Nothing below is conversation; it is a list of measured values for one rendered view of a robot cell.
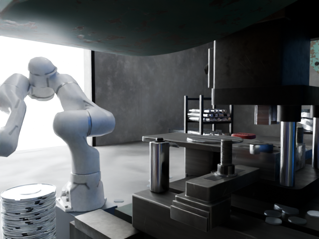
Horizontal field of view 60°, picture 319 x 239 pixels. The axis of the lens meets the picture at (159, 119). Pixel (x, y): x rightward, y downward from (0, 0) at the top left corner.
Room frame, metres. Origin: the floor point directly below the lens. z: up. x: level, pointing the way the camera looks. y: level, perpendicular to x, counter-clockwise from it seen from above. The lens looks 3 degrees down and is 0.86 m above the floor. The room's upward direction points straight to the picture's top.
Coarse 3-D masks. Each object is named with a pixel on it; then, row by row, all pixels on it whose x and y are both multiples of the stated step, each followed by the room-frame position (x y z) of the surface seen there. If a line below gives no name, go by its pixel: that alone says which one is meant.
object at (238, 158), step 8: (248, 144) 0.55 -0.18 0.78; (280, 144) 0.55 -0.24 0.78; (296, 144) 0.55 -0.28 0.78; (304, 144) 0.55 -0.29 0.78; (232, 152) 0.50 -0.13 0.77; (240, 152) 0.49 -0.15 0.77; (248, 152) 0.48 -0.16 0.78; (264, 152) 0.46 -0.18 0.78; (272, 152) 0.46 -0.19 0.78; (296, 152) 0.52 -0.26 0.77; (304, 152) 0.55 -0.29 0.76; (232, 160) 0.50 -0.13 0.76; (240, 160) 0.49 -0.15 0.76; (248, 160) 0.48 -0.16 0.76; (256, 160) 0.47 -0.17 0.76; (264, 160) 0.46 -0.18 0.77; (272, 160) 0.45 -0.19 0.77; (296, 160) 0.52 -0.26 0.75; (304, 160) 0.55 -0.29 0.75; (264, 168) 0.46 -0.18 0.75; (272, 168) 0.45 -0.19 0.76; (296, 168) 0.52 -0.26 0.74; (264, 176) 0.46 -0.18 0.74; (272, 176) 0.45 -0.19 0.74
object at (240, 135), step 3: (234, 135) 0.92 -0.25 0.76; (237, 135) 0.91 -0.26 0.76; (240, 135) 0.90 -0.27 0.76; (243, 135) 0.90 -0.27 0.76; (246, 135) 0.89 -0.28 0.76; (249, 135) 0.89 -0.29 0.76; (252, 135) 0.90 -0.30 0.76; (255, 135) 0.91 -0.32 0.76; (243, 138) 0.89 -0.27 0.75; (246, 138) 0.89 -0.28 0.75; (249, 138) 0.89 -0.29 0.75; (252, 138) 0.90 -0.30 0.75
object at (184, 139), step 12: (180, 144) 0.60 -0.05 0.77; (192, 144) 0.57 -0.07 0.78; (204, 144) 0.56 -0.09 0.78; (216, 144) 0.55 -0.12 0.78; (240, 144) 0.55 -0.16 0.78; (192, 156) 0.60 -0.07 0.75; (204, 156) 0.58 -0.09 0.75; (216, 156) 0.58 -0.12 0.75; (192, 168) 0.60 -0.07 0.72; (204, 168) 0.58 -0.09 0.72; (216, 168) 0.58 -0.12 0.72
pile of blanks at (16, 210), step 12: (12, 204) 1.44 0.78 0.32; (24, 204) 1.47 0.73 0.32; (36, 204) 1.49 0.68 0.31; (48, 204) 1.53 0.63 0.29; (12, 216) 1.44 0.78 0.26; (24, 216) 1.44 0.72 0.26; (36, 216) 1.47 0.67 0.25; (48, 216) 1.53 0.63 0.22; (12, 228) 1.44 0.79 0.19; (24, 228) 1.44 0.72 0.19; (36, 228) 1.47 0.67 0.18; (48, 228) 1.53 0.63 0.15
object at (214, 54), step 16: (304, 0) 0.52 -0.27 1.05; (304, 16) 0.52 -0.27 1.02; (240, 32) 0.50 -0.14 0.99; (256, 32) 0.47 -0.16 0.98; (272, 32) 0.45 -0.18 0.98; (288, 32) 0.46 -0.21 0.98; (304, 32) 0.52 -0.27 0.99; (224, 48) 0.52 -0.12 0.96; (240, 48) 0.49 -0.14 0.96; (256, 48) 0.47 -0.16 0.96; (272, 48) 0.45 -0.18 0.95; (288, 48) 0.47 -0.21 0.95; (304, 48) 0.52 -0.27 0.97; (208, 64) 0.57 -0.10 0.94; (224, 64) 0.52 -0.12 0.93; (240, 64) 0.49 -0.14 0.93; (256, 64) 0.47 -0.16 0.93; (272, 64) 0.45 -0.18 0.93; (288, 64) 0.47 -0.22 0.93; (304, 64) 0.52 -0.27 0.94; (208, 80) 0.57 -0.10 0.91; (224, 80) 0.52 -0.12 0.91; (240, 80) 0.49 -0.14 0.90; (256, 80) 0.47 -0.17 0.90; (272, 80) 0.45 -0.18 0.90; (288, 80) 0.47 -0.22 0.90; (304, 80) 0.53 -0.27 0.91
